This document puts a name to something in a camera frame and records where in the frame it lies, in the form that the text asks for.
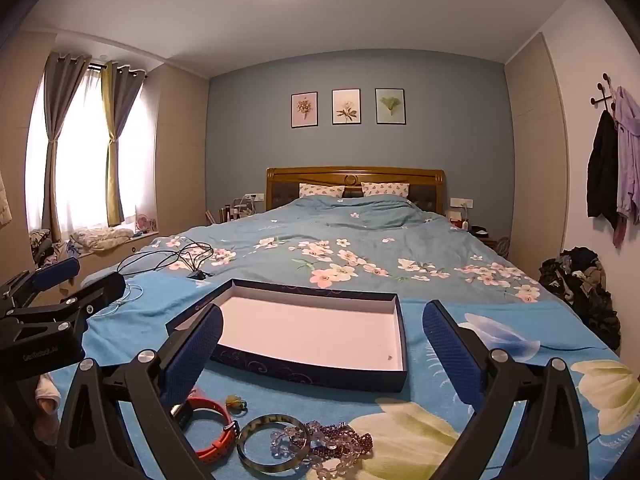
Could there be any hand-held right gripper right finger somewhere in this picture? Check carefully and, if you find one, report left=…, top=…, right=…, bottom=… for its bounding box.
left=421, top=299, right=593, bottom=480

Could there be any framed green leaf picture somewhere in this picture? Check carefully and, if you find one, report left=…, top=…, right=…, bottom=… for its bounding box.
left=375, top=88, right=407, bottom=125

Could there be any framed white flower picture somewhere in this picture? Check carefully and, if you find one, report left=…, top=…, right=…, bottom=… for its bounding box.
left=332, top=88, right=361, bottom=125

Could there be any bright blue flower blanket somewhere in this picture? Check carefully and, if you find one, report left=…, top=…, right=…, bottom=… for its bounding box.
left=50, top=272, right=631, bottom=480

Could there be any dark blue shallow box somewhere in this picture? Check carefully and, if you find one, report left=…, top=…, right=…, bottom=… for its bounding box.
left=166, top=278, right=410, bottom=393

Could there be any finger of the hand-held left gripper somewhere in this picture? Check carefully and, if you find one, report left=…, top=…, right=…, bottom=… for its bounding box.
left=30, top=272, right=127, bottom=333
left=10, top=257, right=81, bottom=306

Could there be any white sheer curtain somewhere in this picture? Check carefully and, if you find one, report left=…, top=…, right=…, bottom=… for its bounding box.
left=27, top=67, right=151, bottom=231

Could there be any orange smart band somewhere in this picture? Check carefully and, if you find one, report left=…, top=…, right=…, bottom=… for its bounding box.
left=172, top=396, right=241, bottom=463

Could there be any crumpled bedding on sill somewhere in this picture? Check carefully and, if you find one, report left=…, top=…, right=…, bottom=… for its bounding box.
left=70, top=227, right=133, bottom=251

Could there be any pile of dark clothes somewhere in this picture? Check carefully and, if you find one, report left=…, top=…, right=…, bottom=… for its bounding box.
left=539, top=246, right=622, bottom=351

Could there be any clear crystal bead bracelet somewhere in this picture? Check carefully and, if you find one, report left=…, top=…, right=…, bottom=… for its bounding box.
left=270, top=420, right=353, bottom=479

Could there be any cluttered bedside table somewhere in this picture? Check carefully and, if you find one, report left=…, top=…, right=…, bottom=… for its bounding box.
left=207, top=202, right=251, bottom=223

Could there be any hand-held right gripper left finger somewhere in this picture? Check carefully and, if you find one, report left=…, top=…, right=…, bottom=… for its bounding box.
left=52, top=304, right=224, bottom=480

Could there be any white earphones cable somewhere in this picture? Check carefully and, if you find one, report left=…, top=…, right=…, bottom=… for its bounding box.
left=92, top=282, right=143, bottom=318

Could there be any purple bead bracelet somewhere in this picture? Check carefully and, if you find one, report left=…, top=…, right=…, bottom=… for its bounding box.
left=305, top=422, right=375, bottom=466

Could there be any wooden bed headboard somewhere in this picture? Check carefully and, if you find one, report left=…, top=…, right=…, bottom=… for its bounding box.
left=266, top=167, right=446, bottom=216

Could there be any black wall coat rack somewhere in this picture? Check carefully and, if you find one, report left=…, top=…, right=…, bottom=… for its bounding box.
left=589, top=74, right=618, bottom=111

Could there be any framed brown flower picture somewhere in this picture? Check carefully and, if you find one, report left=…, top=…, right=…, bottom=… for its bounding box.
left=291, top=92, right=319, bottom=128

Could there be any amber bangle bracelet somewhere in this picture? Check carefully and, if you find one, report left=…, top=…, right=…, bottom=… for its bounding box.
left=237, top=414, right=312, bottom=476

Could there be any purple jacket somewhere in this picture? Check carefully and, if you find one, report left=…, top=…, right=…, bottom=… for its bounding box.
left=612, top=86, right=640, bottom=226

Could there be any white patterned pillow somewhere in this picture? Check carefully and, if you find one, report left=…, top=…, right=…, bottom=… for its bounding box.
left=299, top=183, right=346, bottom=199
left=361, top=182, right=411, bottom=198

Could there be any grey eyelet curtain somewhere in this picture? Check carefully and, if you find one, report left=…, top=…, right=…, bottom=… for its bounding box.
left=41, top=52, right=91, bottom=231
left=100, top=62, right=146, bottom=226

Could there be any black jacket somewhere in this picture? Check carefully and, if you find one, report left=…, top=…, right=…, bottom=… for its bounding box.
left=586, top=109, right=621, bottom=231

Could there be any dark bedside table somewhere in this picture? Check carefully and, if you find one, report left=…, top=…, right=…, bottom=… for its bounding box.
left=470, top=225, right=501, bottom=251

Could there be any blue floral duvet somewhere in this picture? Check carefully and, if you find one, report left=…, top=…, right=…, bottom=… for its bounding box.
left=82, top=195, right=566, bottom=306

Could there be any person's left hand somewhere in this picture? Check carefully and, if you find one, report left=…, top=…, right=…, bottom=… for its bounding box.
left=34, top=374, right=62, bottom=413

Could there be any black cable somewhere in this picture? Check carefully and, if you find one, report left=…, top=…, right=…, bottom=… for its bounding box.
left=116, top=242, right=215, bottom=281

